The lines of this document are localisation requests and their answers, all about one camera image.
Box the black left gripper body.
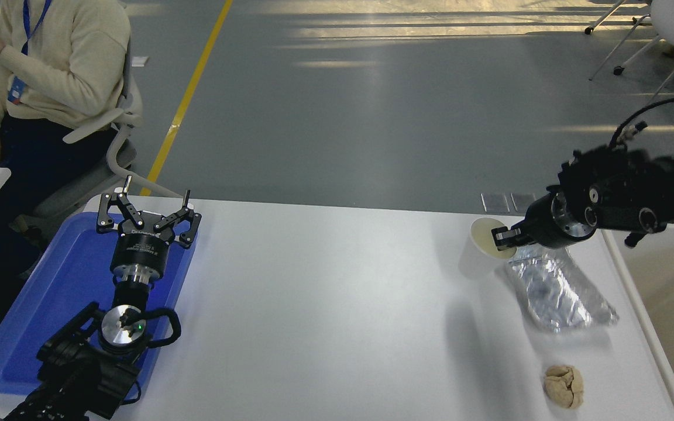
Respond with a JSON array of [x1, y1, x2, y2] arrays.
[[109, 213, 173, 281]]

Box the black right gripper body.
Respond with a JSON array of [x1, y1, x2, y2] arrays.
[[520, 193, 569, 250]]

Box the white paper cup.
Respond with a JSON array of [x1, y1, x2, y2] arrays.
[[459, 218, 519, 280]]

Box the grey office chair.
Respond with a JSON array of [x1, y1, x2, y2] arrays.
[[12, 35, 194, 246]]

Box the crumpled foil tray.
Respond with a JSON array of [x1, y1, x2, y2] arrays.
[[504, 244, 620, 334]]

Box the blue plastic tray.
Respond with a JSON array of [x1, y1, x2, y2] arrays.
[[0, 211, 197, 404]]

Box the person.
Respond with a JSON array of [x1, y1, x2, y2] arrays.
[[0, 0, 132, 328]]

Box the crumpled tan paper ball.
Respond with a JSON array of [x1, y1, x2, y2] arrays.
[[543, 365, 584, 409]]

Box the white chair with metal legs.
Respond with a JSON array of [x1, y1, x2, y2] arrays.
[[584, 0, 674, 132]]

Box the blue lanyard with badge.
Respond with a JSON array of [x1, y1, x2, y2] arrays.
[[8, 0, 52, 106]]

